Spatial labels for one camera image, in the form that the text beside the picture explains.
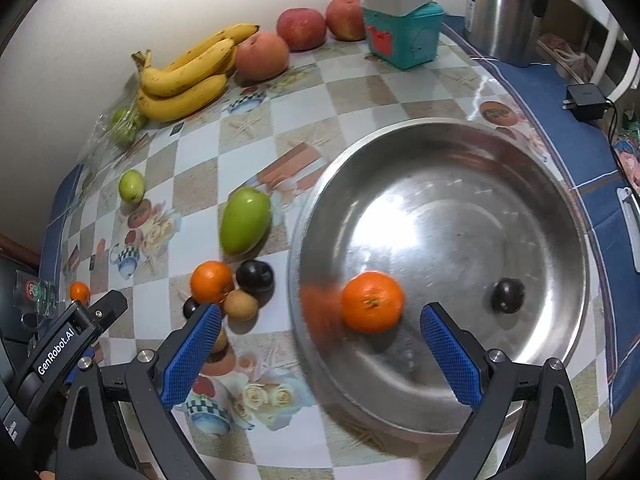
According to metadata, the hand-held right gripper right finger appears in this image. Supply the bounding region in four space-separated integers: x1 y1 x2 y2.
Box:
420 302 586 480

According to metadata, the stainless steel basin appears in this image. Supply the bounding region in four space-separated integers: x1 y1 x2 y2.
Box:
287 119 593 443

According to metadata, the plastic bag of green fruit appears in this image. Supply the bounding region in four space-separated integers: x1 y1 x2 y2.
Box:
80 102 151 171

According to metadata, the black charger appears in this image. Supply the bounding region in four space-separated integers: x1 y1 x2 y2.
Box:
566 84 608 122

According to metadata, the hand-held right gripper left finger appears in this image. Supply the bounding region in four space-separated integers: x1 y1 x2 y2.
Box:
57 304 223 480

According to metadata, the glass mug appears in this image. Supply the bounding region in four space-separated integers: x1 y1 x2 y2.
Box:
12 270 66 328

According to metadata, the brown longan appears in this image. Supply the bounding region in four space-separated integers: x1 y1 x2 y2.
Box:
223 290 259 322
210 327 230 361

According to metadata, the teal plastic box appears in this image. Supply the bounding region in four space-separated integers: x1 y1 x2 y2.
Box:
362 1 446 70

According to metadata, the red apple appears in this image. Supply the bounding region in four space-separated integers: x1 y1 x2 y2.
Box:
235 31 291 81
326 0 367 42
276 7 328 52

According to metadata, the clear bag of red packets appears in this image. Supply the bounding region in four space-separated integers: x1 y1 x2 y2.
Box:
537 32 586 83

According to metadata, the banana bunch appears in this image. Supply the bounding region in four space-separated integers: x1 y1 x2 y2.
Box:
131 23 261 122

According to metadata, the dark object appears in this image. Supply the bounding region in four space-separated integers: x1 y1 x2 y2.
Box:
0 255 31 441

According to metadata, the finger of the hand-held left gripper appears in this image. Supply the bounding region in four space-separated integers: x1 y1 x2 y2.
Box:
87 290 130 332

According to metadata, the small green fruit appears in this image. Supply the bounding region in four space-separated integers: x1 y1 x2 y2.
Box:
118 170 146 204

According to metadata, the black charger cable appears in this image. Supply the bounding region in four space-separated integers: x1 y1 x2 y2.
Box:
602 97 626 143

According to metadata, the white chair frame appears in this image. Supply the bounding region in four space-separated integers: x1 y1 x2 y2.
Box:
550 0 640 106

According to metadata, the checkered printed tablecloth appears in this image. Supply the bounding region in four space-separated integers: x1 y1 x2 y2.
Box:
37 12 640 480

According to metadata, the white flat object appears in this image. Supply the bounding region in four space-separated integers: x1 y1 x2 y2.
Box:
617 186 640 273

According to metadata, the stainless steel kettle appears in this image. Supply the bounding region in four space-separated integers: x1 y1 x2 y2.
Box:
464 0 553 67

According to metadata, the printed packet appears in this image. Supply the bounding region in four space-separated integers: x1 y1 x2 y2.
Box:
612 115 640 186

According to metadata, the green mango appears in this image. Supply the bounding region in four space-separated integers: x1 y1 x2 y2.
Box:
220 187 273 255

